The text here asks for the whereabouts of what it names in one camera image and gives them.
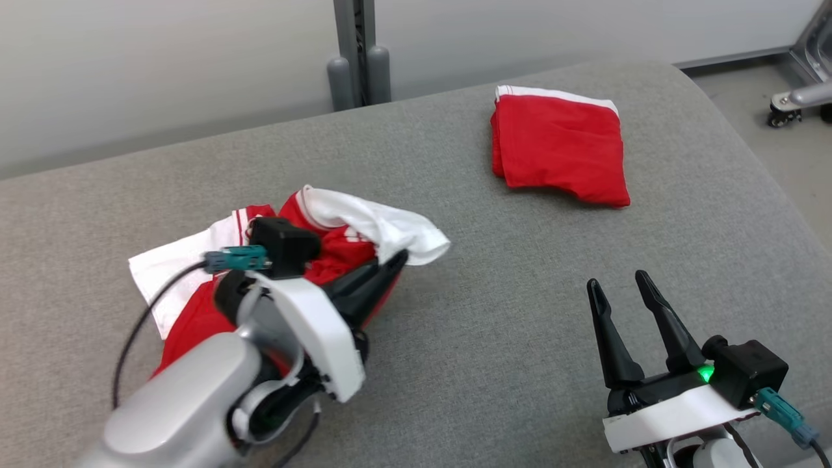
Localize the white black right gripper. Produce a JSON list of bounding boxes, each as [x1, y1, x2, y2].
[[587, 270, 758, 454]]

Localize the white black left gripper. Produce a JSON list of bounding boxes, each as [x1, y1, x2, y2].
[[250, 250, 409, 404]]

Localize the red jersey white sleeves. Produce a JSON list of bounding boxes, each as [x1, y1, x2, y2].
[[128, 185, 451, 378]]

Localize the red shorts white side stripe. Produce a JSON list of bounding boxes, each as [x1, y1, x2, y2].
[[491, 84, 631, 209]]

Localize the silver wheeled stand base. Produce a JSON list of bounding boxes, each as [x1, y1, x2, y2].
[[770, 0, 832, 124]]

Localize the teal plug left camera cable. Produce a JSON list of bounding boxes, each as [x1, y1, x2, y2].
[[112, 246, 270, 411]]

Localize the teal plug camera cable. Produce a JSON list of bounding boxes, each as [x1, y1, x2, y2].
[[754, 388, 832, 468], [112, 246, 270, 411]]

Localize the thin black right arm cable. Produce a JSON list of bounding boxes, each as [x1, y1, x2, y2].
[[723, 422, 760, 468]]

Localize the teal plug right camera cable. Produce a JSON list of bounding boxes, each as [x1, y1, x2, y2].
[[754, 388, 832, 468]]

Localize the thin black left gripper cable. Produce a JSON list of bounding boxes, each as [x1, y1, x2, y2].
[[273, 400, 322, 468]]

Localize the grey partition post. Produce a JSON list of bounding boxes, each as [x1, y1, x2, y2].
[[327, 0, 392, 112]]

